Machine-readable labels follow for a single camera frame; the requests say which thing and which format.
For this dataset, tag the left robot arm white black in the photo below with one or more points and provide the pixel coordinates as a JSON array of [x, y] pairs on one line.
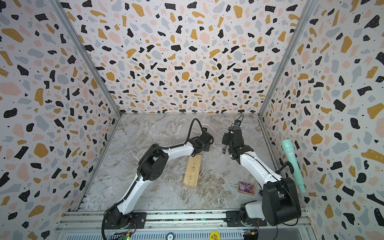
[[150, 168]]

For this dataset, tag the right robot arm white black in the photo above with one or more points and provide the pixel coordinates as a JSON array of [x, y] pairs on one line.
[[280, 201]]

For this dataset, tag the yellow round sticker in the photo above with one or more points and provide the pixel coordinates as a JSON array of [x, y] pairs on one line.
[[215, 236]]

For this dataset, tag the steel claw hammer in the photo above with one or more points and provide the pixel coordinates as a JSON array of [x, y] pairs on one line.
[[224, 149]]

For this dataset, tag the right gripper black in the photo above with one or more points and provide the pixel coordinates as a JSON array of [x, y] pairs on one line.
[[227, 142]]

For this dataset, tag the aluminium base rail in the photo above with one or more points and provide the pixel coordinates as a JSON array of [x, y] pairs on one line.
[[179, 225]]

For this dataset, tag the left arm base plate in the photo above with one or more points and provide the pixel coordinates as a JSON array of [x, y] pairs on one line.
[[132, 220]]

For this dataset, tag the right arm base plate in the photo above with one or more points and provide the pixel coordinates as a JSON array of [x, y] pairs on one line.
[[238, 219]]

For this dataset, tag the light wooden block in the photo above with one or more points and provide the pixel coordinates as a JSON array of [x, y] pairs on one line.
[[192, 171]]

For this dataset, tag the purple card box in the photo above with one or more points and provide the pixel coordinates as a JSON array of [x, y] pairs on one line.
[[246, 188]]

